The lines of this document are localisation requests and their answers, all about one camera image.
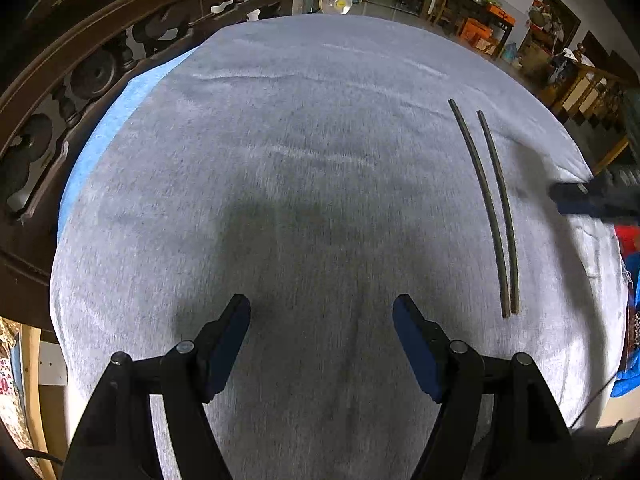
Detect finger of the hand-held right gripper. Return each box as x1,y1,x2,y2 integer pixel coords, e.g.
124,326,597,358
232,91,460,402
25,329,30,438
549,165,640,219

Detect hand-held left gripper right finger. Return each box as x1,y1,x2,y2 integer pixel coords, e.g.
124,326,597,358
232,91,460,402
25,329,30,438
392,295,581,480

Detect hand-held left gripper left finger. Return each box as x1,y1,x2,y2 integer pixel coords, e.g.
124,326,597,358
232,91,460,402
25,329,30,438
60,294,251,480

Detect dark wooden chopstick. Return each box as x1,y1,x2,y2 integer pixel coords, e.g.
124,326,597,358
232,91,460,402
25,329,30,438
447,98,511,319
476,109,521,315

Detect wooden stair railing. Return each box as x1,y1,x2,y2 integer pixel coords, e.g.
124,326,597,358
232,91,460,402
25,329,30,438
542,42,640,171

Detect grey cloth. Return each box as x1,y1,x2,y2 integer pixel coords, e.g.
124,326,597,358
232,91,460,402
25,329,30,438
50,14,630,480

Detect orange cardboard box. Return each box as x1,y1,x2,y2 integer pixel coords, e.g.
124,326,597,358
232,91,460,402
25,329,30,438
462,17,496,51

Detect dark wooden side table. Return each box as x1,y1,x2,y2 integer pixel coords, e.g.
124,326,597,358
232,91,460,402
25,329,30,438
452,0,516,58

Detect slim wooden chair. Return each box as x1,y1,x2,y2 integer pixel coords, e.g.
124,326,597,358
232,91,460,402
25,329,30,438
426,0,453,28

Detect blue table cover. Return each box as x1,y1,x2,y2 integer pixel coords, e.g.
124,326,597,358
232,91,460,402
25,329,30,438
56,47,201,241

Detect carved dark wooden table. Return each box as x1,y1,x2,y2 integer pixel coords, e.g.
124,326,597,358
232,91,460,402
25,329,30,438
0,0,298,333

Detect white wall socket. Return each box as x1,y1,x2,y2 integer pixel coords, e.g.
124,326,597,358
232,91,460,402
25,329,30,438
37,342,68,386

